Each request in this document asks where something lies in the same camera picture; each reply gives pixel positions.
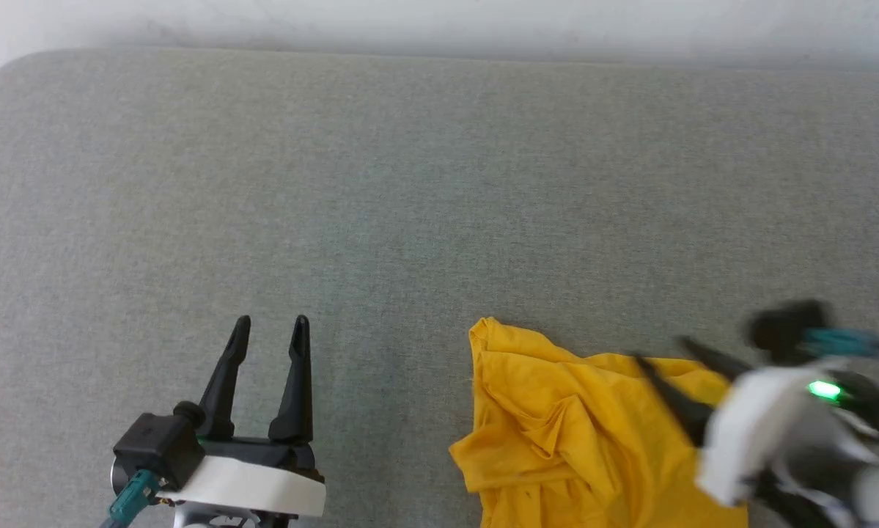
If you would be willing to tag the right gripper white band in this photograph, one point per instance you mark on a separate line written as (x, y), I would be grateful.
(769, 425)

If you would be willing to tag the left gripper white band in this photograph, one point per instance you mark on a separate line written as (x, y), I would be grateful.
(256, 484)

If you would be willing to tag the yellow garment with white label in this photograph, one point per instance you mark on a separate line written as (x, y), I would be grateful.
(571, 440)

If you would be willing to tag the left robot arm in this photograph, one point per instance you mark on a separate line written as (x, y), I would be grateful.
(226, 519)

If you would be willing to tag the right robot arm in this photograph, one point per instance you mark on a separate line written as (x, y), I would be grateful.
(842, 491)

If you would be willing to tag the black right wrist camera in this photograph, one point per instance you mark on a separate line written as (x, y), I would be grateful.
(787, 330)

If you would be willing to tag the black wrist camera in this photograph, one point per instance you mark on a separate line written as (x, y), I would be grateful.
(787, 330)
(157, 444)

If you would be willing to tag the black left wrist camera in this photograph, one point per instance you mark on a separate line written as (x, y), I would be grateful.
(157, 444)

